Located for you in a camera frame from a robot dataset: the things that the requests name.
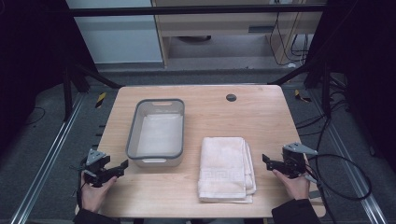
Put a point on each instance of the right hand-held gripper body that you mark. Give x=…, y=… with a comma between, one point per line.
x=294, y=161

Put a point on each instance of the folded white towel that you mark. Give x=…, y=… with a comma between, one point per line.
x=224, y=168

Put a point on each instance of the dark curtain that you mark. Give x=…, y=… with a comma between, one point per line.
x=28, y=62
x=367, y=77

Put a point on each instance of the black horizontal frame bar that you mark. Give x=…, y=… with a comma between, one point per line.
x=186, y=11

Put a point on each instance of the person's left hand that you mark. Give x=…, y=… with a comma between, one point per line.
x=95, y=196

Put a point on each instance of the white basin with grey rim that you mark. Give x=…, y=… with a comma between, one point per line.
x=160, y=133

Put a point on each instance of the black metal stand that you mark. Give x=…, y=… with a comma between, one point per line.
x=67, y=93
x=325, y=90

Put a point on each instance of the silver metal floor rail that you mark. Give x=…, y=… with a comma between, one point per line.
x=46, y=161
x=348, y=161

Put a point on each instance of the person's right hand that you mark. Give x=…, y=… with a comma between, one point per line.
x=294, y=186

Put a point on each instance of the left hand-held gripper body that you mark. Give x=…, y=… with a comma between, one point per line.
x=95, y=166

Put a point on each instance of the light wooden desk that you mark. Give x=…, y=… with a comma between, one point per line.
x=218, y=26

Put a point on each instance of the white cabinet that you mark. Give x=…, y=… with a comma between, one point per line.
x=118, y=40

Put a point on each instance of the yellow and black floor tape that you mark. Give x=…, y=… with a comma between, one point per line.
x=100, y=100
x=301, y=95

